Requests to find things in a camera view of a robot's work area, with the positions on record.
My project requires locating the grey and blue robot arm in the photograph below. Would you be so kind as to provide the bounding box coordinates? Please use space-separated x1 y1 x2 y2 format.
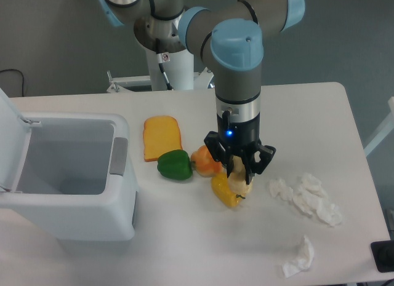
99 0 305 183

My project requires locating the black device at edge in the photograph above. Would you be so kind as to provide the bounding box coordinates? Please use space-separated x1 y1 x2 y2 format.
371 240 393 272

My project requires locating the lower crumpled white tissue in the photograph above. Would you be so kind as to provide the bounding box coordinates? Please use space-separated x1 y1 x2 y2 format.
282 235 315 278

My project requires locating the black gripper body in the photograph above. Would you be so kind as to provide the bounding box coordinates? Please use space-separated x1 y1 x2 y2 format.
204 111 276 158

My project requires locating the yellow bell pepper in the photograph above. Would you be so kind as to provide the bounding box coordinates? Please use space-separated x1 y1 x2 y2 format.
211 173 246 208

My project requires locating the white frame at right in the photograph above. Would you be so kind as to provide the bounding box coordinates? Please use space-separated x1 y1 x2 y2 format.
364 97 393 157

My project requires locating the square toast bread slice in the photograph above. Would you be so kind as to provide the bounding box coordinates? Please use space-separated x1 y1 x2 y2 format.
143 116 183 162

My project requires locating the white trash can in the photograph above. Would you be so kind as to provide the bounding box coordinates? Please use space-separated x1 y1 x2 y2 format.
1 112 139 241

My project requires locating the beige bread roll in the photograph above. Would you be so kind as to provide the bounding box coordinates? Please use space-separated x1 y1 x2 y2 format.
228 156 253 197

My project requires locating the green bell pepper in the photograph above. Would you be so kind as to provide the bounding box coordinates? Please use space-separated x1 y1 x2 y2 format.
157 149 193 181

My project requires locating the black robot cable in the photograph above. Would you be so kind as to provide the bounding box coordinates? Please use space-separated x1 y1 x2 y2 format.
155 38 175 91

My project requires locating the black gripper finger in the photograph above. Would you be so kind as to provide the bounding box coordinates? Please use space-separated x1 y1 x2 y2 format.
204 140 234 178
241 148 275 185

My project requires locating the orange bell pepper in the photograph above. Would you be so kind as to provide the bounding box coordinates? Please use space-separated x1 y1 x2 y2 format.
190 145 223 177

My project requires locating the large crumpled white tissue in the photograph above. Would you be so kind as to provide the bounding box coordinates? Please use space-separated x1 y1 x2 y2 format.
292 173 343 227

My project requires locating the white trash can lid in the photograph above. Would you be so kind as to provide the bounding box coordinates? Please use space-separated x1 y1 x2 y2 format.
1 91 42 192

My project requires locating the small crumpled white tissue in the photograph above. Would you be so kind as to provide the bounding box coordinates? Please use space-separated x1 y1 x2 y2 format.
268 178 294 201

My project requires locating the black floor cable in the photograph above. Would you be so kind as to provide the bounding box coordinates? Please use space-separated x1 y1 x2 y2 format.
0 68 25 98

